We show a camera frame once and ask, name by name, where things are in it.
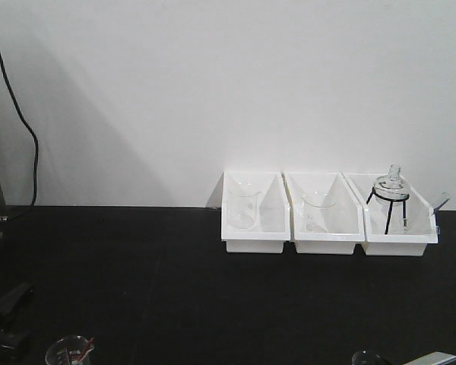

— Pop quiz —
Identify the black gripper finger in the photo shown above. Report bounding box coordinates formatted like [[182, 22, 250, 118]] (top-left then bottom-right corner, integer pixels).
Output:
[[0, 282, 33, 323], [0, 329, 30, 349]]

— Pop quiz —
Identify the red plastic spoon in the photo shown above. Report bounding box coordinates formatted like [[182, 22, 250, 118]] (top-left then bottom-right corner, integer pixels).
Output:
[[77, 337, 94, 363]]

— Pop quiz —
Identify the graduated glass beaker front left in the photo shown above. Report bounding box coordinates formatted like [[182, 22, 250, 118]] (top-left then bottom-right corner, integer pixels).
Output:
[[45, 335, 92, 365]]

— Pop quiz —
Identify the clear glass beaker in bin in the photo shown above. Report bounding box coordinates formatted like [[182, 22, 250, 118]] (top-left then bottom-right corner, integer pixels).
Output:
[[227, 182, 261, 230]]

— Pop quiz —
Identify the left white plastic bin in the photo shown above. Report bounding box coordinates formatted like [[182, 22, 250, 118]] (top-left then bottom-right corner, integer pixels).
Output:
[[221, 171, 291, 254]]

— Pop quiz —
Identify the white plastic bin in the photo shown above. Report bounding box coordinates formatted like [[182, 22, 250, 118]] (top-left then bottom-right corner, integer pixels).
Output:
[[343, 173, 439, 256], [283, 172, 366, 255], [221, 171, 291, 254]]

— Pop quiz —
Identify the clear glass funnel in bin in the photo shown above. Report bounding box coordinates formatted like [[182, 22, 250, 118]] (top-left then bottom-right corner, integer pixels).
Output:
[[301, 191, 336, 233]]

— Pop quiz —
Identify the middle white plastic bin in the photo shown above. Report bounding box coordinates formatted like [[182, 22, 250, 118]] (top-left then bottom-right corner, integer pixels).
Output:
[[283, 172, 366, 255]]

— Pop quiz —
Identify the glass beaker front right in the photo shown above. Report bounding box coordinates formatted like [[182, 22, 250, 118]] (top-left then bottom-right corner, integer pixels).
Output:
[[351, 350, 389, 365]]

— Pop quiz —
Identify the right white plastic bin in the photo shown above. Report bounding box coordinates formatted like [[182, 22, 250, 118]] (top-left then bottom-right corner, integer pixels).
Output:
[[343, 173, 439, 256]]

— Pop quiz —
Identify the round glass flask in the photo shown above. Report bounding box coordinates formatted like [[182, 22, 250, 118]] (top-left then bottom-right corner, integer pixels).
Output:
[[372, 164, 410, 203]]

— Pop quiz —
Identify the black hanging cable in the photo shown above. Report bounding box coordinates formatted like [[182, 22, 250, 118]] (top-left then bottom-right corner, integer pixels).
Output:
[[0, 14, 40, 224]]

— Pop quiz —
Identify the black wire tripod stand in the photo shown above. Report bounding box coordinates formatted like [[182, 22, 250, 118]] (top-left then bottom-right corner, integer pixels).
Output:
[[366, 187, 410, 235]]

